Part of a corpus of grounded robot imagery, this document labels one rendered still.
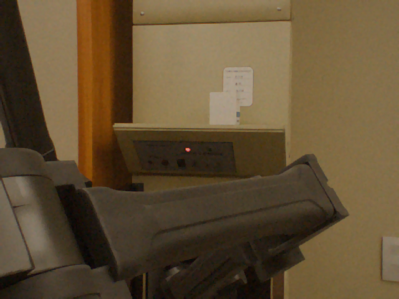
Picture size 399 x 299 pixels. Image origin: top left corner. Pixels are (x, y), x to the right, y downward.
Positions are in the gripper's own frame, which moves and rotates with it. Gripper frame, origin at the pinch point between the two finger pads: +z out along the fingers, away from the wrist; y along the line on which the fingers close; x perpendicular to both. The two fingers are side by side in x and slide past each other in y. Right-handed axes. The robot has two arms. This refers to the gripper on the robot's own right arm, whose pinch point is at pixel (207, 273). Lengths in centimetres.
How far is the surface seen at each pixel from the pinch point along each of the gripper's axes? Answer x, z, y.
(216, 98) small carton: -36.5, -19.1, -4.4
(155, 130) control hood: -30.4, -21.3, 6.7
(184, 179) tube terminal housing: -21.0, -9.5, 3.6
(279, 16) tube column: -53, -12, -16
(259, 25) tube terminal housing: -51, -12, -12
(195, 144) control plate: -27.8, -18.9, -0.4
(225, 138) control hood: -28.9, -20.4, -6.2
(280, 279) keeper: -1.5, -9.1, -15.8
